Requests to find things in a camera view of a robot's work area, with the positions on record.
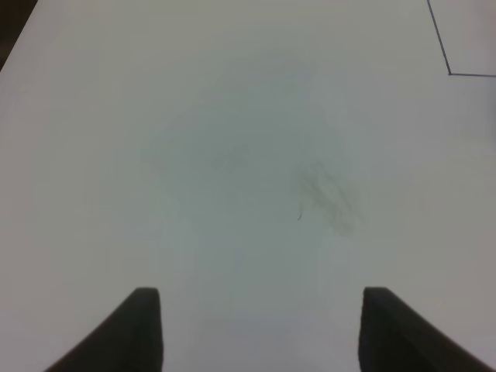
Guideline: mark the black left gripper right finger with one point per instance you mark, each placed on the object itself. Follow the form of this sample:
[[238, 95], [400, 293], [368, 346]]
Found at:
[[394, 337]]

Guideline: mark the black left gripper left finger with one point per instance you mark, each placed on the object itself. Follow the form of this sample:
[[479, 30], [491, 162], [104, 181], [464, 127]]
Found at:
[[130, 339]]

